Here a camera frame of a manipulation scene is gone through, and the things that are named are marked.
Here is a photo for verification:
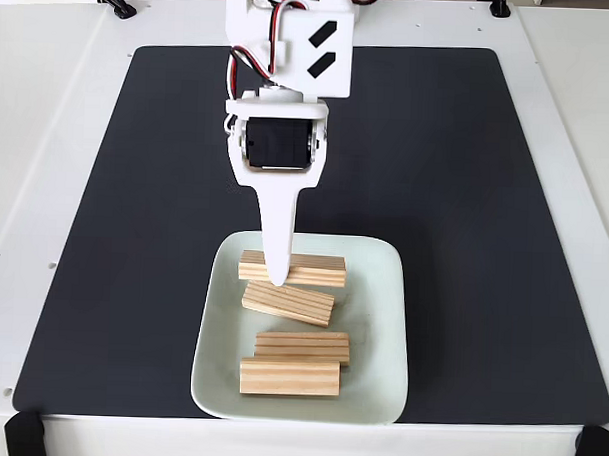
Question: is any striped wooden block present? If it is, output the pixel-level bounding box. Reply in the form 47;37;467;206
240;280;337;329
236;249;349;290

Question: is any grooved wooden block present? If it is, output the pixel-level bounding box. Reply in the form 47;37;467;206
253;328;353;368

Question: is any smooth wooden block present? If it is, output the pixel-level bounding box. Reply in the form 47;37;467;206
238;356;343;399

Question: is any pale green square plate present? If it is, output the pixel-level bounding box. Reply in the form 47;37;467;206
188;227;415;428

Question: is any black rubber mat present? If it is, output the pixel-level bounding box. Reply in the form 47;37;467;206
11;31;609;434

